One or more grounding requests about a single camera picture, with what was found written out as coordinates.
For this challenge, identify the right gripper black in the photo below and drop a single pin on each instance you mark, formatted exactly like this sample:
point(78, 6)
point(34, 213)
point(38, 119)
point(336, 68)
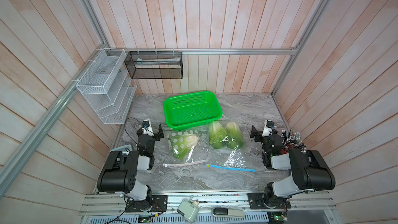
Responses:
point(254, 133)

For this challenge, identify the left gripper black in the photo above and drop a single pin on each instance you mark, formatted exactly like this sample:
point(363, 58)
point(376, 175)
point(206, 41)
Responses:
point(156, 135)

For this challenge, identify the chinese cabbage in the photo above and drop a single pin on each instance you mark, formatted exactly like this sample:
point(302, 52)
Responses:
point(217, 134)
point(181, 145)
point(234, 134)

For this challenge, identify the clear zip bag blue seal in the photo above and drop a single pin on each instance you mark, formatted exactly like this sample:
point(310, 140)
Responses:
point(229, 159)

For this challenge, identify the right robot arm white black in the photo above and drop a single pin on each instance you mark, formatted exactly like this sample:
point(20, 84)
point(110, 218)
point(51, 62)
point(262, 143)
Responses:
point(285, 151)

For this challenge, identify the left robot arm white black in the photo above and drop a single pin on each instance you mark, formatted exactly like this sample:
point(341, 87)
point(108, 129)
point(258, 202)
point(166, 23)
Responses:
point(119, 173)

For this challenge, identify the chinese cabbage in dotted bag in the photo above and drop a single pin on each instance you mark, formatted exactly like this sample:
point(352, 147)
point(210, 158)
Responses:
point(181, 145)

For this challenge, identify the teal calculator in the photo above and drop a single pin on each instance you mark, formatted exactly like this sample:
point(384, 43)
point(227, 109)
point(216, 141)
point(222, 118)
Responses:
point(122, 148)

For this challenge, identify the green plastic basket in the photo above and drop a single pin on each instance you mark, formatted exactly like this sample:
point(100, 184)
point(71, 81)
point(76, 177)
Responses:
point(191, 110)

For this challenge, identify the white box device front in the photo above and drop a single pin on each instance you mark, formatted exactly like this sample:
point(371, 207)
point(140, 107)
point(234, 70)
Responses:
point(189, 210)

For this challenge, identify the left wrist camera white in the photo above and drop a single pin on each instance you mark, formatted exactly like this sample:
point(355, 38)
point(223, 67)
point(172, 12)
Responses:
point(147, 128)

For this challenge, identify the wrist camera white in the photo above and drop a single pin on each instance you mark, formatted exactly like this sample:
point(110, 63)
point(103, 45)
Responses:
point(269, 128)
point(147, 128)

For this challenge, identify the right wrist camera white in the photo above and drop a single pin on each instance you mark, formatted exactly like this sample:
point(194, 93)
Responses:
point(269, 128)

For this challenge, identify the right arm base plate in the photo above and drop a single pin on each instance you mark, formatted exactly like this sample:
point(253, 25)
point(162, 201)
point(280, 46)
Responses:
point(262, 201)

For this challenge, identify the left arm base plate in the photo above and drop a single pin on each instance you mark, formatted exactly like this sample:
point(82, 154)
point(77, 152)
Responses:
point(157, 203)

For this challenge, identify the white wire mesh shelf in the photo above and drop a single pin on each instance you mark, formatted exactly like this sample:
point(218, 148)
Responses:
point(107, 86)

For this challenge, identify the black mesh wall basket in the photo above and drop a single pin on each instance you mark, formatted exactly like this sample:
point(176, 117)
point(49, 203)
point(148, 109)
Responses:
point(154, 64)

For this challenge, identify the aluminium rail back wall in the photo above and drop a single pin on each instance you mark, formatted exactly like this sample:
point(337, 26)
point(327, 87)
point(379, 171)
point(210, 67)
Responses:
point(220, 51)

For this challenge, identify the aluminium rail wall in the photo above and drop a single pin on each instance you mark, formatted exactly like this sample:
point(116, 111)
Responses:
point(220, 51)
point(35, 137)

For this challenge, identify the aluminium rail left wall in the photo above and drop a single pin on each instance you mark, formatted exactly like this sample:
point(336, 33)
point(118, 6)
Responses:
point(35, 137)

